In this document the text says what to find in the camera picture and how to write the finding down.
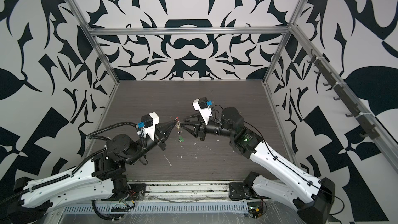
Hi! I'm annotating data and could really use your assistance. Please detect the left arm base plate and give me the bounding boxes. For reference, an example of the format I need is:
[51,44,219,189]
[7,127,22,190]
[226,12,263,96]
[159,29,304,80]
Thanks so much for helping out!
[106,183,147,201]

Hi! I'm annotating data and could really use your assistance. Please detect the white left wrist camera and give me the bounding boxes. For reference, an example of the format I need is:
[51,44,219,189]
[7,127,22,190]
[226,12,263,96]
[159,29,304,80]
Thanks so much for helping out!
[136,112,159,141]

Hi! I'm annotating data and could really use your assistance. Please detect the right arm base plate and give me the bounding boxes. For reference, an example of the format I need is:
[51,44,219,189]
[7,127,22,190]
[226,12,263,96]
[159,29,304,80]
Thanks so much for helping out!
[229,183,264,201]

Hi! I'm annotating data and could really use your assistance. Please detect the white slotted cable duct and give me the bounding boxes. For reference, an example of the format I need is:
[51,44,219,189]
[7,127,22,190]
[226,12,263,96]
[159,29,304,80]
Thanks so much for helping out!
[66,201,251,215]

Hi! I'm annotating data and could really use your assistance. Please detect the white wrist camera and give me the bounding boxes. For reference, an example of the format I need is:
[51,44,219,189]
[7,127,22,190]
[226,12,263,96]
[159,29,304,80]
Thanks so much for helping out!
[192,97,213,125]
[136,112,159,141]

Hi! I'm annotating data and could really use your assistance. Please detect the aluminium frame corner post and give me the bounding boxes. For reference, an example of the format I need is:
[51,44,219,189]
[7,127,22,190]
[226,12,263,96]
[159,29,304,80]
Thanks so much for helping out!
[65,0,120,85]

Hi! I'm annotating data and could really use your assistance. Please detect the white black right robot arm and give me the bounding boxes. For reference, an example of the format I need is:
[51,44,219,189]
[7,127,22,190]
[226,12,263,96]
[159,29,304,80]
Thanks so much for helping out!
[180,107,335,224]

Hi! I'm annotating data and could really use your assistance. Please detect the black corrugated cable hose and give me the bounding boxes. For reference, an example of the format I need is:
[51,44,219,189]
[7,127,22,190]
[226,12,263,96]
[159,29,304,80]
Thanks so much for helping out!
[86,122,139,142]

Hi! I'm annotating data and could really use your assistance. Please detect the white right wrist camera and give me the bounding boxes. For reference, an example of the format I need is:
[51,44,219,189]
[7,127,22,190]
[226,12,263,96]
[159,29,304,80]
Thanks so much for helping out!
[192,97,213,125]

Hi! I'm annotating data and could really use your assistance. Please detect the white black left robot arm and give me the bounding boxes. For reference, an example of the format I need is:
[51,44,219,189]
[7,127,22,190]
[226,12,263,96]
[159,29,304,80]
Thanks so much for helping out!
[1,119,178,224]

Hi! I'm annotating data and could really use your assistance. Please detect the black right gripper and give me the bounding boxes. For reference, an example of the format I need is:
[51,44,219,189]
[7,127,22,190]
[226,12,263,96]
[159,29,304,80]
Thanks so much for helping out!
[183,112,239,142]

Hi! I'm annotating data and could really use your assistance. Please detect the black wall hook rail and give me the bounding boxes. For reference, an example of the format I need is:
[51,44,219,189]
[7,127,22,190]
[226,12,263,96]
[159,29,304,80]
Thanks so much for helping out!
[308,51,380,140]

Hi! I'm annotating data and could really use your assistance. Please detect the aluminium frame top crossbar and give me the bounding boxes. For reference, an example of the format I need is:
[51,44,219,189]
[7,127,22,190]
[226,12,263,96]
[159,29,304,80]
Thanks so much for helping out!
[88,27,288,36]

